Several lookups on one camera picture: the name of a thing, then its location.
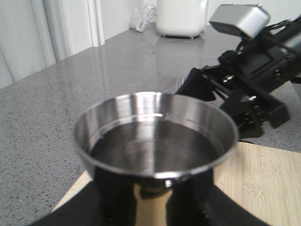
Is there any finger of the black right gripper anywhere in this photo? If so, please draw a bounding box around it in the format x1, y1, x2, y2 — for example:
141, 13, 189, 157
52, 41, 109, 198
176, 68, 216, 102

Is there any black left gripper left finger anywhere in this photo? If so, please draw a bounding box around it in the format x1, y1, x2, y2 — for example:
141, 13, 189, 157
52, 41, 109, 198
30, 181, 136, 226

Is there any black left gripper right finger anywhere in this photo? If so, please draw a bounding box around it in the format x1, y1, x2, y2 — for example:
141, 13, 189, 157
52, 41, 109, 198
166, 174, 268, 226

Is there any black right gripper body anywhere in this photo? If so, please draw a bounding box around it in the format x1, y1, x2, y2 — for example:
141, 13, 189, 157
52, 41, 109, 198
202, 17, 301, 139

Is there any steel double jigger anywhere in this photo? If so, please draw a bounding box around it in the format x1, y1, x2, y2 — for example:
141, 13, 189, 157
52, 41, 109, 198
72, 92, 239, 226

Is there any white kitchen appliance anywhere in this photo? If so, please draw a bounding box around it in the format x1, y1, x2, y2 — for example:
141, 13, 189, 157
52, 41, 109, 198
156, 0, 209, 38

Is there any wooden cutting board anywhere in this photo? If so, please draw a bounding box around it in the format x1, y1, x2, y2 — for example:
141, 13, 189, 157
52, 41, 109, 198
51, 142, 301, 226

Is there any grey curtain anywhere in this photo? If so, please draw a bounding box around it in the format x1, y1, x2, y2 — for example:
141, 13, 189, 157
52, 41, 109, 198
0, 0, 104, 88

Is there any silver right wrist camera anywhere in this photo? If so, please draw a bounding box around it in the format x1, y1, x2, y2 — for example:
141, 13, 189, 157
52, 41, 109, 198
209, 4, 270, 39

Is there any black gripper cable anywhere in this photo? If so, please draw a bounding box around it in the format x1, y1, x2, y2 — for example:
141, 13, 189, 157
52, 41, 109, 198
263, 19, 301, 45

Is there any white coiled cable bag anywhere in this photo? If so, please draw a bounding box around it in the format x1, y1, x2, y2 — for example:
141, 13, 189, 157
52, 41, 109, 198
129, 4, 156, 33

